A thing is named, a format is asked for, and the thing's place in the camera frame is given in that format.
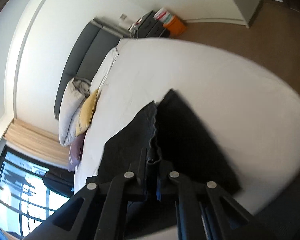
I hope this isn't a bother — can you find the white pillow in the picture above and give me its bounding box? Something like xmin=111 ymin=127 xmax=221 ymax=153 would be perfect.
xmin=90 ymin=47 xmax=119 ymax=93

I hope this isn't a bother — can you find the orange storage box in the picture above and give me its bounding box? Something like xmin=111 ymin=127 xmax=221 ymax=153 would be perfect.
xmin=163 ymin=16 xmax=187 ymax=37

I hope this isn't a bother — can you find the beige curtain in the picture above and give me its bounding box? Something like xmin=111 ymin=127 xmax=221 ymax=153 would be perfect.
xmin=4 ymin=119 xmax=69 ymax=168

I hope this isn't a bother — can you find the yellow cushion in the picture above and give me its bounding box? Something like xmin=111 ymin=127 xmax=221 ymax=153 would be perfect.
xmin=76 ymin=89 xmax=98 ymax=137

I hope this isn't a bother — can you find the black framed window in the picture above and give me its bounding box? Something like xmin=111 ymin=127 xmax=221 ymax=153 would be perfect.
xmin=0 ymin=146 xmax=74 ymax=239

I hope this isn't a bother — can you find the white plastic bag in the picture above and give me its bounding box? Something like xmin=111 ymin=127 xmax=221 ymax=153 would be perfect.
xmin=153 ymin=8 xmax=174 ymax=24

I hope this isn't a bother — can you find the white folded duvet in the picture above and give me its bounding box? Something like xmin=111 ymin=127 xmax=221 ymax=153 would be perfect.
xmin=58 ymin=77 xmax=91 ymax=147

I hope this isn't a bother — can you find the white bed mattress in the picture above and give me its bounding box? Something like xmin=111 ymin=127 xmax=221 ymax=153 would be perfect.
xmin=74 ymin=38 xmax=300 ymax=213

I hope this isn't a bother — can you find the purple cushion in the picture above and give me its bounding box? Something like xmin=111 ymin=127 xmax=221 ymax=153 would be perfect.
xmin=68 ymin=132 xmax=86 ymax=172

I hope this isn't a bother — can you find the black bedside table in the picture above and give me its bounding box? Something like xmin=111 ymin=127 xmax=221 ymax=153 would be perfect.
xmin=133 ymin=11 xmax=170 ymax=38

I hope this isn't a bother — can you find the dark grey headboard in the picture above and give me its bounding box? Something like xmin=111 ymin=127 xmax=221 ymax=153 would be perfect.
xmin=54 ymin=21 xmax=128 ymax=120

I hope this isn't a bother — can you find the black jeans pant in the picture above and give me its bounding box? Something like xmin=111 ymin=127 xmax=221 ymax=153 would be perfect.
xmin=85 ymin=88 xmax=243 ymax=240

